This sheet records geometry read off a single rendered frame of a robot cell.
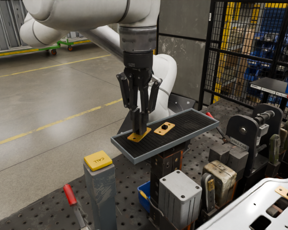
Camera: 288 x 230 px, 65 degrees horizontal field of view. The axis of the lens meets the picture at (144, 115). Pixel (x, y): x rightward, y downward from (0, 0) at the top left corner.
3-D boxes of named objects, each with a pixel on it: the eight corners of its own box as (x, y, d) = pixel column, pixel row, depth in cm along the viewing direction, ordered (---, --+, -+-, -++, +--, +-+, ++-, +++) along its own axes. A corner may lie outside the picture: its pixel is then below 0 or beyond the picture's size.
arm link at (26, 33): (22, 31, 78) (40, 0, 81) (6, 39, 91) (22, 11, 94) (56, 54, 87) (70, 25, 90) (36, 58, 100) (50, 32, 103)
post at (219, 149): (205, 232, 94) (221, 154, 75) (196, 223, 97) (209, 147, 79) (214, 226, 96) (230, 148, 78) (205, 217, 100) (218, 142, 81)
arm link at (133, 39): (144, 28, 49) (145, 56, 51) (163, 24, 56) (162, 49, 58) (110, 26, 53) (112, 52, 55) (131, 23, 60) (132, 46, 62)
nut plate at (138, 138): (137, 142, 64) (137, 138, 63) (126, 138, 66) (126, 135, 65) (152, 129, 70) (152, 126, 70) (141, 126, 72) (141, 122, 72)
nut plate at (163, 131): (162, 136, 74) (162, 133, 74) (153, 132, 76) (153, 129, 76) (175, 125, 80) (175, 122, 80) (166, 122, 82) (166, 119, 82)
